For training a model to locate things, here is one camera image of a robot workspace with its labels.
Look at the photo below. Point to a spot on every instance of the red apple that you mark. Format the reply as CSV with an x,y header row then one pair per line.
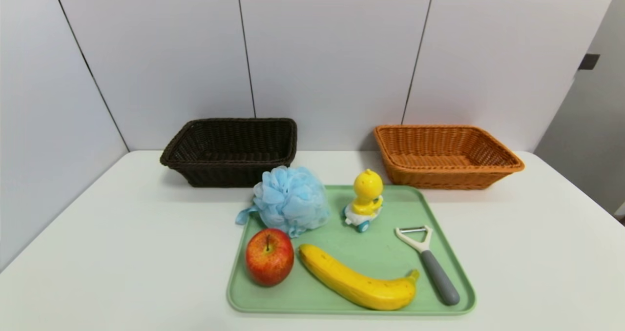
x,y
268,260

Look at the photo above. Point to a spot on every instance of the yellow banana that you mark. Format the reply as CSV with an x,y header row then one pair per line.
x,y
351,282

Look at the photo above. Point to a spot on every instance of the dark brown wicker basket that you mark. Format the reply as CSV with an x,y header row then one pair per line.
x,y
195,175

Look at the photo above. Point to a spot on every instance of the orange wicker basket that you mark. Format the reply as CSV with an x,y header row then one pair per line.
x,y
439,177

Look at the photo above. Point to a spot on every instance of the blue mesh bath sponge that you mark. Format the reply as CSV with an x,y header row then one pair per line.
x,y
290,199

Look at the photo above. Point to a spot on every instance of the yellow duck toy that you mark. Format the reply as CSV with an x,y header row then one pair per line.
x,y
367,187

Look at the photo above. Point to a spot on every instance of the green plastic tray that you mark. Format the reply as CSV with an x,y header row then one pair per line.
x,y
342,253

